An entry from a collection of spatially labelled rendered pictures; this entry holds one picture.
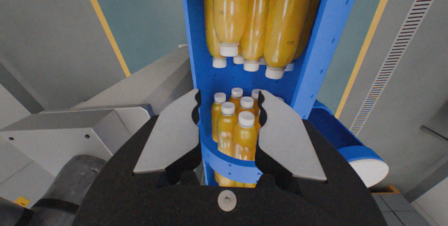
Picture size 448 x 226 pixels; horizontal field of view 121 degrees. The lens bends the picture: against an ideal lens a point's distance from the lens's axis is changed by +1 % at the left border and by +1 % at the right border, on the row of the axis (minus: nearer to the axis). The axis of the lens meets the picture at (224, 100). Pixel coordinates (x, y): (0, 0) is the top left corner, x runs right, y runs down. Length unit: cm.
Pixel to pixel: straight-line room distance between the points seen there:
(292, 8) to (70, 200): 54
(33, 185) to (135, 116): 133
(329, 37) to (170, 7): 138
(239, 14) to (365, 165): 82
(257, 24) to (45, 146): 56
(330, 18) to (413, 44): 207
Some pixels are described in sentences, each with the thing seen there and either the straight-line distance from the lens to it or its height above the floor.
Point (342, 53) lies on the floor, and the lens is 182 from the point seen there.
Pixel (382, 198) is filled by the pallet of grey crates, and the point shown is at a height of 22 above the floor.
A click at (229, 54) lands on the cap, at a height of 111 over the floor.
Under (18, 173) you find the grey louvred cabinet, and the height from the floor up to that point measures 100.
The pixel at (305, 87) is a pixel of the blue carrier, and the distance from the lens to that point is 23.
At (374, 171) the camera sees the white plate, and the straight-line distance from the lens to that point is 98.
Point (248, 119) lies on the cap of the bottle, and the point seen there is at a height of 116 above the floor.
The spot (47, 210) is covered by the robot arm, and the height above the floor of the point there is 132.
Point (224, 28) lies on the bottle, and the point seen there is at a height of 112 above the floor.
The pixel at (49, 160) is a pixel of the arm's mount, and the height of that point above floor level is 122.
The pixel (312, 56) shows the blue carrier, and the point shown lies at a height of 122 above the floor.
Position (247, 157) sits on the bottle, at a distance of 39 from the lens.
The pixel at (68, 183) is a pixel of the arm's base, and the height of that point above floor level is 128.
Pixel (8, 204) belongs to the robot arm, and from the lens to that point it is 43.
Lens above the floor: 140
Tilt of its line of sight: 59 degrees down
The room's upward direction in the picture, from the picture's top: 176 degrees counter-clockwise
